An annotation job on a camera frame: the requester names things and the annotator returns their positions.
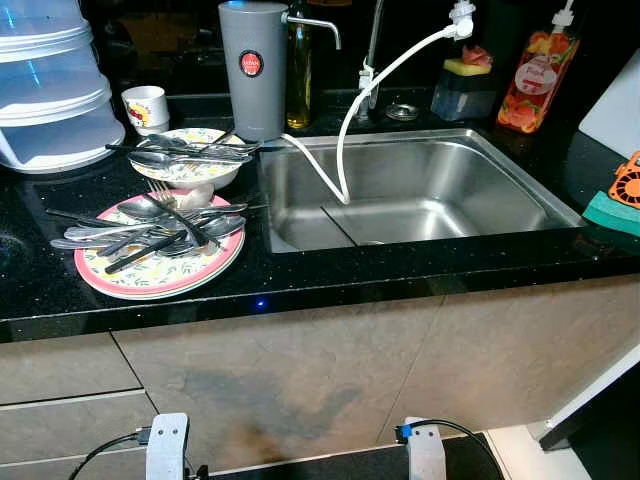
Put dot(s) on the beige drawer front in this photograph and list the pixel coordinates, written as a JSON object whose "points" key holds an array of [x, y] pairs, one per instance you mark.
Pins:
{"points": [[30, 470], [60, 370], [70, 430]]}

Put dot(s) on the beige cabinet door panel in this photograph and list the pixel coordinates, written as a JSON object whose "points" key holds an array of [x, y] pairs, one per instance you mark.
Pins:
{"points": [[520, 340], [280, 350]]}

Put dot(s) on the pink rimmed floral plate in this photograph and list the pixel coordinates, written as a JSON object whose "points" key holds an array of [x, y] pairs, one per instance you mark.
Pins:
{"points": [[170, 278]]}

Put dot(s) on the dark cabinet with white trim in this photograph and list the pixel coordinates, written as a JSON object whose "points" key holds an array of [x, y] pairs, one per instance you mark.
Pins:
{"points": [[610, 440]]}

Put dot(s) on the steel spoon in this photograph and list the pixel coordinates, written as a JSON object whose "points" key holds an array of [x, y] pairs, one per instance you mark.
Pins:
{"points": [[222, 228], [150, 158], [143, 207]]}

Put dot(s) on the steel fork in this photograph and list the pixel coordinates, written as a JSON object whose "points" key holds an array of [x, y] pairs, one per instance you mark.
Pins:
{"points": [[158, 187]]}

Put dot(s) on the floral ceramic bowl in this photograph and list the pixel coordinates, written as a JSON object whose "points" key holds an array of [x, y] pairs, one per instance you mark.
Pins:
{"points": [[190, 175]]}

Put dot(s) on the green sponge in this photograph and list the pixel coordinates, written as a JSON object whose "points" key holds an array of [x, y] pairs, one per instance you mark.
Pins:
{"points": [[615, 215]]}

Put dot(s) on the orange mini fan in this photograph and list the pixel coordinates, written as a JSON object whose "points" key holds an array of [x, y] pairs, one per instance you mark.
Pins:
{"points": [[628, 185]]}

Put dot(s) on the stainless steel sink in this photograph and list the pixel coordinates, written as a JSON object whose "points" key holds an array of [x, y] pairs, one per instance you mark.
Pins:
{"points": [[430, 190]]}

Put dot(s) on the white printed mug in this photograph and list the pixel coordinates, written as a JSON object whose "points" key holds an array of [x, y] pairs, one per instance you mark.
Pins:
{"points": [[145, 108]]}

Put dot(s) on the grey water filter canister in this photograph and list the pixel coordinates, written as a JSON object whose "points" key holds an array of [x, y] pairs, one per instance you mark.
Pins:
{"points": [[255, 100]]}

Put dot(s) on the white tiered food container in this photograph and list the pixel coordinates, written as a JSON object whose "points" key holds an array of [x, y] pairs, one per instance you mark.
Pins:
{"points": [[50, 110]]}

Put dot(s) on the olive oil glass bottle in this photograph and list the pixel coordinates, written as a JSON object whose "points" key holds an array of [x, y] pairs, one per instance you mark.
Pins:
{"points": [[300, 90]]}

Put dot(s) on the white cutting board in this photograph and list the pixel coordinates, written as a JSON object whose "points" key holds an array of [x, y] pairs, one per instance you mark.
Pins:
{"points": [[615, 115]]}

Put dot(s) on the round chrome sink cap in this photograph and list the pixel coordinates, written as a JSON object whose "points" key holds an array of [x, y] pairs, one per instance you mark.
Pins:
{"points": [[402, 112]]}

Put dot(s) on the dark sponge holder box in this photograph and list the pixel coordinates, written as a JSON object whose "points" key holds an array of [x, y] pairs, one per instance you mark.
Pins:
{"points": [[462, 98]]}

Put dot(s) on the chrome sink faucet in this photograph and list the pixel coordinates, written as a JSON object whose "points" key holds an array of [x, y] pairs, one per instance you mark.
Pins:
{"points": [[372, 40]]}

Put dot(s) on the orange soap pump bottle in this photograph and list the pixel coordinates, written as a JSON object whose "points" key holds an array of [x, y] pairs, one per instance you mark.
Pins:
{"points": [[535, 90]]}

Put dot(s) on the yellow sponge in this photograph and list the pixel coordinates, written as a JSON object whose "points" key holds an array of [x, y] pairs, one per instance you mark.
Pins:
{"points": [[465, 67]]}

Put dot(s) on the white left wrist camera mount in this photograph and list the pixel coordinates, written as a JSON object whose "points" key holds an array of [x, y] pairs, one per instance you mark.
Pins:
{"points": [[168, 445]]}

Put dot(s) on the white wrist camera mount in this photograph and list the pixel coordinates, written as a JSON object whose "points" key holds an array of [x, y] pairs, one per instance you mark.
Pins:
{"points": [[168, 445], [425, 455]]}

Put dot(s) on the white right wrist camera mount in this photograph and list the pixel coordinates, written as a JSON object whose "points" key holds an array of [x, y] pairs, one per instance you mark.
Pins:
{"points": [[425, 455]]}

